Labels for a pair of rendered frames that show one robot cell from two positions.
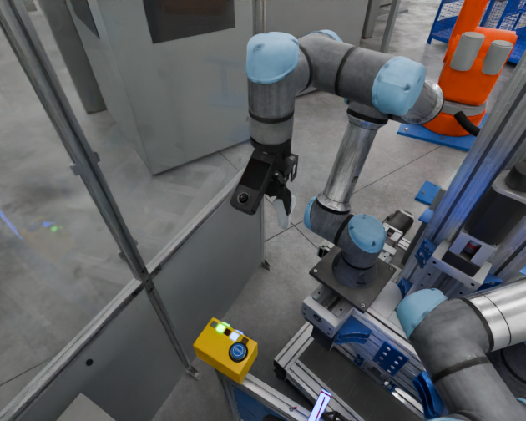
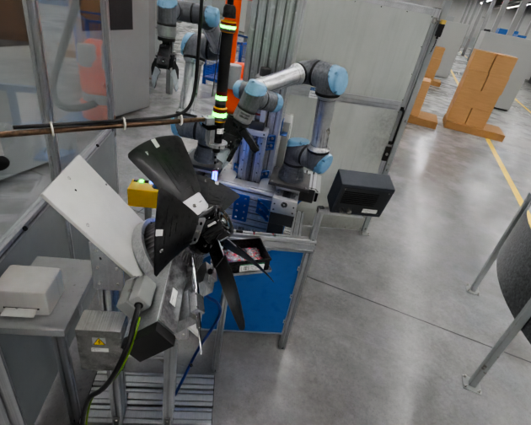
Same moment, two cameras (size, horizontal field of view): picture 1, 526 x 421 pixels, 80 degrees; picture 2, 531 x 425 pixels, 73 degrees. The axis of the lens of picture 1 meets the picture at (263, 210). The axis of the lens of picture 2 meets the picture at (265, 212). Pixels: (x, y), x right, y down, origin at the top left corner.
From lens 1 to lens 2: 1.24 m
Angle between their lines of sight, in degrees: 34
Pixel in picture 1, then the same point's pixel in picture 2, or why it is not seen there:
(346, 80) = (194, 13)
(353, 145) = (191, 73)
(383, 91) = (208, 15)
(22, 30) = not seen: outside the picture
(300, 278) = not seen: hidden behind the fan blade
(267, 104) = (168, 18)
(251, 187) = (164, 56)
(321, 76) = (184, 13)
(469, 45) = (233, 71)
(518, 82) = (251, 34)
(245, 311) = not seen: hidden behind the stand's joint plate
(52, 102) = (36, 21)
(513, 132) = (256, 56)
